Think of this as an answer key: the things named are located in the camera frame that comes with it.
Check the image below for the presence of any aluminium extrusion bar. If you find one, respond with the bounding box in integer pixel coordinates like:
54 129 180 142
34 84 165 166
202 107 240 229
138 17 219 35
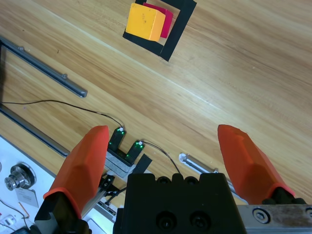
81 185 127 222

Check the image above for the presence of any black tape piece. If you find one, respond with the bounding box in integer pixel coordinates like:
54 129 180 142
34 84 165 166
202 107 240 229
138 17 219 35
133 153 154 174

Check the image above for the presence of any thin black signal wire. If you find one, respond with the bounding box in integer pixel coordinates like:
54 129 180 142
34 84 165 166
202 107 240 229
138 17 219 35
0 99 124 130
140 139 183 175

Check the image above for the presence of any yellow wooden cube block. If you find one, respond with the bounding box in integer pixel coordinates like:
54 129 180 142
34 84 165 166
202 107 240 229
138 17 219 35
125 2 167 42

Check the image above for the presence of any grey label card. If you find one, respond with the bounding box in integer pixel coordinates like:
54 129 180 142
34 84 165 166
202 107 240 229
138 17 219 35
15 188 40 208

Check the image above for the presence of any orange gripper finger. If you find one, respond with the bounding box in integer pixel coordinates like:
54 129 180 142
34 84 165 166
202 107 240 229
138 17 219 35
217 124 307 206
34 125 110 234

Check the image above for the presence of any black tape square outline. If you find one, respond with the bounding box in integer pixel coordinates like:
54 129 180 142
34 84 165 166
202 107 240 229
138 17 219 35
122 0 197 62

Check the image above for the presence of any short silver metal rod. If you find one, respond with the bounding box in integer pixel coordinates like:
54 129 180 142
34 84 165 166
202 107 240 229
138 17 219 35
178 152 219 174

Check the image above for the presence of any red wooden cube block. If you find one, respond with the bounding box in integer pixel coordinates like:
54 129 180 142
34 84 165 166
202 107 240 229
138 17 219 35
142 1 174 39

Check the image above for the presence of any black module with green lights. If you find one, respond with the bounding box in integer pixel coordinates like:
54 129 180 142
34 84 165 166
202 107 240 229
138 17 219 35
126 140 146 164
108 126 127 152

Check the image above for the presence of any long grey metal rail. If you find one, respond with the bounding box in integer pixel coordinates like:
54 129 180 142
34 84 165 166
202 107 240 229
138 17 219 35
0 102 72 158
0 36 88 98

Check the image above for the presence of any silver metal bearing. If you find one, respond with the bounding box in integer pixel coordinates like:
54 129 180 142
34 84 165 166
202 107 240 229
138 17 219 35
4 162 38 191

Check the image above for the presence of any black power cable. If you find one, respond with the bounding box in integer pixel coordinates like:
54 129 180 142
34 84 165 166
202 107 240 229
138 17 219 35
106 187 128 203

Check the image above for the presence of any small black screw bracket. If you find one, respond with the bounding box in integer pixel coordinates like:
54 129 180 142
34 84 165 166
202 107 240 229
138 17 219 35
100 175 116 192

